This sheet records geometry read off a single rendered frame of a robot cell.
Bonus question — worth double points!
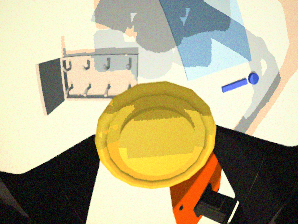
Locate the yellow plate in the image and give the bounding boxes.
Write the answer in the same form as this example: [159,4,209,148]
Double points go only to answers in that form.
[94,80,217,189]

